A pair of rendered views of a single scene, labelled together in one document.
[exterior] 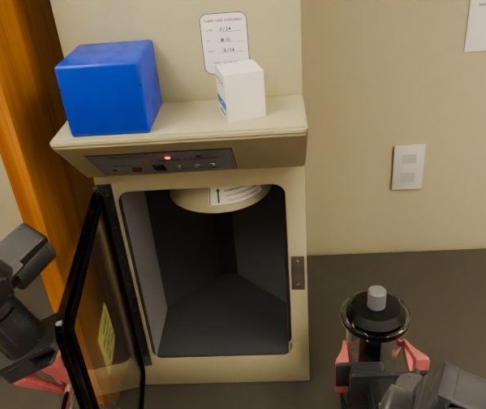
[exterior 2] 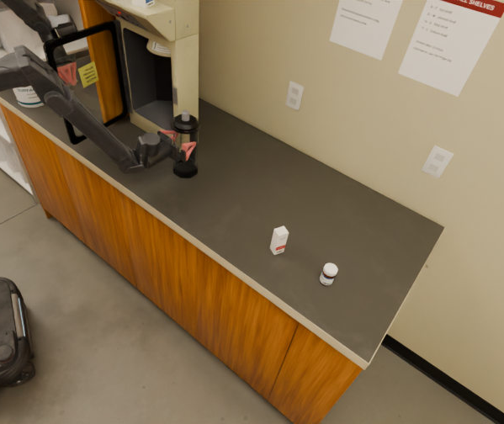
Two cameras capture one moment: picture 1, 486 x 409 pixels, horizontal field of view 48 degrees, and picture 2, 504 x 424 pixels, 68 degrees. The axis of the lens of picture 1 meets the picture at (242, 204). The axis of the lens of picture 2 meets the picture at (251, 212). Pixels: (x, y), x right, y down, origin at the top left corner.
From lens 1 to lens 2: 1.02 m
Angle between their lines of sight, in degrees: 26
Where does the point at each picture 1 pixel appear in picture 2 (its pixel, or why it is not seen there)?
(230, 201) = (158, 50)
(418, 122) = (303, 71)
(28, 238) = (66, 19)
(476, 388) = (21, 50)
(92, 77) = not seen: outside the picture
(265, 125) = (138, 10)
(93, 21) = not seen: outside the picture
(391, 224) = (283, 124)
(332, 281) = (236, 133)
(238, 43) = not seen: outside the picture
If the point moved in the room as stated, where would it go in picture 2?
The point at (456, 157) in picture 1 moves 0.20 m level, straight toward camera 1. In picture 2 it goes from (317, 102) to (278, 112)
